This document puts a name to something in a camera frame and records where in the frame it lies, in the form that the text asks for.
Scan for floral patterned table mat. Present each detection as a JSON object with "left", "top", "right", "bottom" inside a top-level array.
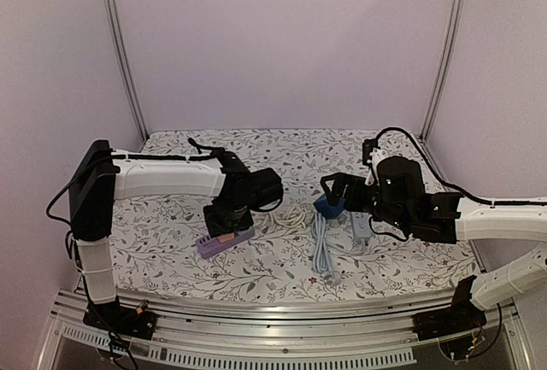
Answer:
[{"left": 110, "top": 130, "right": 479, "bottom": 305}]

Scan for dark blue cube socket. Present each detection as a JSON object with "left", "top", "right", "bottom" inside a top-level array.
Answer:
[{"left": 313, "top": 194, "right": 345, "bottom": 220}]

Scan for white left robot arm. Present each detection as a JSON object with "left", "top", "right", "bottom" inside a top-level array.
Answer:
[{"left": 68, "top": 140, "right": 284, "bottom": 331}]

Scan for light blue coiled cable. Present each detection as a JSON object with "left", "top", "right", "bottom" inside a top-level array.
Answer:
[{"left": 309, "top": 211, "right": 343, "bottom": 285}]

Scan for pink small charger plug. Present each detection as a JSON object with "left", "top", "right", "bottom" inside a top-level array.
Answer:
[{"left": 217, "top": 232, "right": 236, "bottom": 244}]

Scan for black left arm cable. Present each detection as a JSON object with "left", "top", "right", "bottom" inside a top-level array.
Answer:
[{"left": 45, "top": 137, "right": 226, "bottom": 226}]

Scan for purple power strip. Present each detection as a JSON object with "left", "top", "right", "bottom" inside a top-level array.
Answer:
[{"left": 195, "top": 227, "right": 256, "bottom": 259}]

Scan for aluminium front table rail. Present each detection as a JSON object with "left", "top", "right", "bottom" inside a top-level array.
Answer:
[{"left": 33, "top": 285, "right": 542, "bottom": 369}]

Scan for cream coiled power cable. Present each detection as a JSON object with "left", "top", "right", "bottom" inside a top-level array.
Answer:
[{"left": 251, "top": 206, "right": 315, "bottom": 230}]

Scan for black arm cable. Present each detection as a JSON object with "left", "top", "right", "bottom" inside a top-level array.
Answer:
[
  {"left": 375, "top": 127, "right": 547, "bottom": 207},
  {"left": 45, "top": 137, "right": 226, "bottom": 226}
]

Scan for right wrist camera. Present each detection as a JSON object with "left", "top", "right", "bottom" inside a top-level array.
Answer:
[{"left": 362, "top": 138, "right": 386, "bottom": 186}]

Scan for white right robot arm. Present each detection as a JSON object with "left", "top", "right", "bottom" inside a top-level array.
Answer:
[{"left": 321, "top": 156, "right": 546, "bottom": 332}]

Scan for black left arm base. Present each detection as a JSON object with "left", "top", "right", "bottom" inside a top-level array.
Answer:
[{"left": 83, "top": 298, "right": 158, "bottom": 340}]

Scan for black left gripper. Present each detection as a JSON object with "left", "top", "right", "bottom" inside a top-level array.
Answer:
[{"left": 203, "top": 202, "right": 254, "bottom": 241}]

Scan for left aluminium frame post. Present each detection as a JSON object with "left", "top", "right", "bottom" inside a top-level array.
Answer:
[{"left": 103, "top": 0, "right": 150, "bottom": 143}]

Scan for aluminium frame post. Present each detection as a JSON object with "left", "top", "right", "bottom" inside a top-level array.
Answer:
[
  {"left": 420, "top": 0, "right": 465, "bottom": 145},
  {"left": 103, "top": 0, "right": 150, "bottom": 143}
]

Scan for right aluminium frame post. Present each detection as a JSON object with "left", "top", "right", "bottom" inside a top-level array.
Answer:
[{"left": 420, "top": 0, "right": 465, "bottom": 145}]

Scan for light blue power strip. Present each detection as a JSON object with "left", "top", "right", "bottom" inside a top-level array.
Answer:
[{"left": 350, "top": 212, "right": 373, "bottom": 249}]

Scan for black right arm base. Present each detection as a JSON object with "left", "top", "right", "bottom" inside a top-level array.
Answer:
[{"left": 412, "top": 275, "right": 486, "bottom": 341}]

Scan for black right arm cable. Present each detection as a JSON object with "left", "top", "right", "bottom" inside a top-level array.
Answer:
[{"left": 375, "top": 127, "right": 547, "bottom": 207}]

